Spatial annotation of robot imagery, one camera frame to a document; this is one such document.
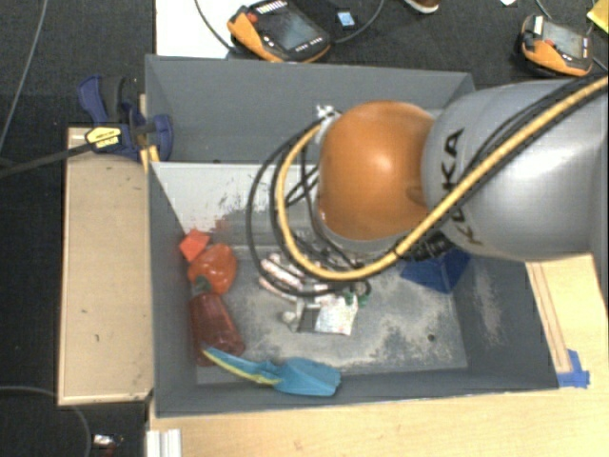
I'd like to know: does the orange toy pepper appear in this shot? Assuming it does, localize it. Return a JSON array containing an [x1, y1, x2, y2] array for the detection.
[[187, 243, 239, 296]]

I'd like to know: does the blue toy shovel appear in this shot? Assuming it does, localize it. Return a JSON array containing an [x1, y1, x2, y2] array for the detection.
[[201, 346, 343, 398]]

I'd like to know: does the grey metal bin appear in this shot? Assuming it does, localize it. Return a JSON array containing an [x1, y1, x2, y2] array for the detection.
[[144, 53, 561, 419]]

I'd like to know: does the pale wood board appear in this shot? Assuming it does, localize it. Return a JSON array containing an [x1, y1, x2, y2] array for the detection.
[[56, 126, 156, 407]]

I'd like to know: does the small red block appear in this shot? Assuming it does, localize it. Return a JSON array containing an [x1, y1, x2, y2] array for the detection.
[[179, 228, 212, 263]]

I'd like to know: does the blue box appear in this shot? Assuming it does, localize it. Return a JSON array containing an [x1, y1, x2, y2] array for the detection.
[[398, 248, 473, 296]]

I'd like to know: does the white printed packet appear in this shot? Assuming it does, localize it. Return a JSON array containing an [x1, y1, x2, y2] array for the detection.
[[315, 296, 360, 337]]

